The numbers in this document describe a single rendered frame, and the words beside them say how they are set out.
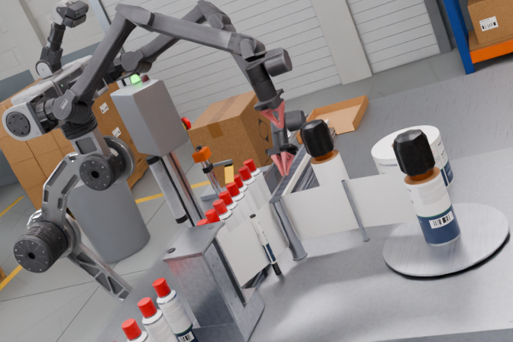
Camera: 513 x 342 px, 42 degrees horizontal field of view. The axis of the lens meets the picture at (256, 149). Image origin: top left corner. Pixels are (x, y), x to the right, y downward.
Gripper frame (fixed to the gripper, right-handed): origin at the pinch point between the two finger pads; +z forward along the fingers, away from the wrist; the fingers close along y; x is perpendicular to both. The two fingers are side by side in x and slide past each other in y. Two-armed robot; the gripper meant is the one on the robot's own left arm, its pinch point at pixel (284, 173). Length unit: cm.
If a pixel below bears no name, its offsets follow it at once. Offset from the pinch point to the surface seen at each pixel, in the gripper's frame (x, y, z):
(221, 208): -44.1, -0.2, 19.0
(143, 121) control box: -70, -6, -2
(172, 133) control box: -63, -2, 0
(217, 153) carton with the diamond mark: 11.4, -33.0, -17.9
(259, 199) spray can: -22.8, 0.9, 13.2
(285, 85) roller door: 357, -156, -196
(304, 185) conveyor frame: 5.4, 4.4, 4.3
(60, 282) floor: 150, -255, -8
